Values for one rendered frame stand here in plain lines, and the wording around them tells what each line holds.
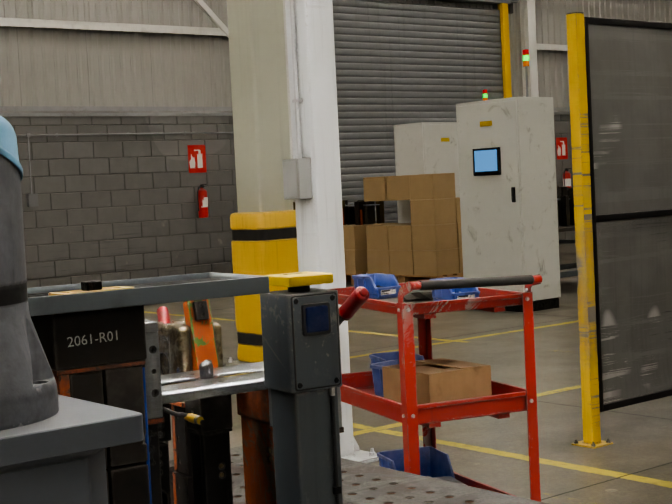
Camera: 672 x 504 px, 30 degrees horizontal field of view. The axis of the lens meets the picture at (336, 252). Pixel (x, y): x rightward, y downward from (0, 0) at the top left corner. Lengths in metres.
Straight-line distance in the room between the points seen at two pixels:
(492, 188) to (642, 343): 5.83
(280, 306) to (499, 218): 10.53
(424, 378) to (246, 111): 5.25
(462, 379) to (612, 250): 2.32
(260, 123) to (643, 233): 3.43
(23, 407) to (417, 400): 3.01
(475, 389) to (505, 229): 8.00
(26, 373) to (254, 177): 7.91
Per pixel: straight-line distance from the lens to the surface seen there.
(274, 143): 8.86
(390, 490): 2.33
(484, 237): 12.07
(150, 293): 1.29
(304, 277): 1.42
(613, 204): 6.09
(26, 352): 0.94
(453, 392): 3.87
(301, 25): 5.68
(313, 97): 5.63
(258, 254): 8.74
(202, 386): 1.68
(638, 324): 6.28
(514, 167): 11.77
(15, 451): 0.89
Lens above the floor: 1.26
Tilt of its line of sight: 3 degrees down
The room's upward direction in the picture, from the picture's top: 3 degrees counter-clockwise
